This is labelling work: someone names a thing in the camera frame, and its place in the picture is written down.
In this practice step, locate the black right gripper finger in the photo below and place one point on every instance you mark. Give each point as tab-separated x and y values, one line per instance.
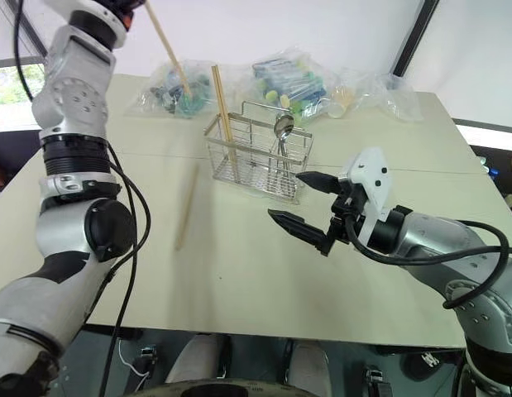
301	227
319	182

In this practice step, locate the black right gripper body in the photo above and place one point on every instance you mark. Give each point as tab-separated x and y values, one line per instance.
345	211

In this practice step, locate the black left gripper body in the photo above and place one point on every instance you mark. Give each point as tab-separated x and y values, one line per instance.
133	2

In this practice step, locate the wooden chopstick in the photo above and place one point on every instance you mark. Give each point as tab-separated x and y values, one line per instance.
167	45
187	207
223	95
218	95

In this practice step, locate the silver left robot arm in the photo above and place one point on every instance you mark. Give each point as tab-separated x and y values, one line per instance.
69	95

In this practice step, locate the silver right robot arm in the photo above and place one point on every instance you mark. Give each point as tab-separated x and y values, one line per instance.
437	235

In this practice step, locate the metal spoon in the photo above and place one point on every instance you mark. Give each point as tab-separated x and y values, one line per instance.
283	124

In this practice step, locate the clear bag with dark items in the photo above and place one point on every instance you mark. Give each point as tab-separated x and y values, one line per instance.
164	95

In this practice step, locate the clear bag with blue packs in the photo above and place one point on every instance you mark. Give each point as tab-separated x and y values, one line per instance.
288	78

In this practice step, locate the clear crumpled plastic bag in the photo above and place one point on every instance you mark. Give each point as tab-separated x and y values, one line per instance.
388	95

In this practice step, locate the pale grey robot leg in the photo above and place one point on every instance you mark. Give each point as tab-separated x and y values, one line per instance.
309	368
197	355

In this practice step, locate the blue capped plastic bottle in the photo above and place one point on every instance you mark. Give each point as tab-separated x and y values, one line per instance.
492	170

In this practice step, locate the black metal pillar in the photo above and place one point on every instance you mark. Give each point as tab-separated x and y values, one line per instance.
414	37

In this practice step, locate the dark rounded robot housing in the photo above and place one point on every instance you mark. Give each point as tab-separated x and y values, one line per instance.
214	390

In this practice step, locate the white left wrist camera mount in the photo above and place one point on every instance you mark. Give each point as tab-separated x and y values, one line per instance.
121	33

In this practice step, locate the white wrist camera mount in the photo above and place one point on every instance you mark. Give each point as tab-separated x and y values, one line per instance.
373	173
121	33

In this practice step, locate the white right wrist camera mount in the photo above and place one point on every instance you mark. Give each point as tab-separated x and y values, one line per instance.
373	173

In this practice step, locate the dark window frame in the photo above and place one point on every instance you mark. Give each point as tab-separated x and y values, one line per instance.
38	43

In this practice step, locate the black table leg bracket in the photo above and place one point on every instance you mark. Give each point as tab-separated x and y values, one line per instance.
147	359
375	380

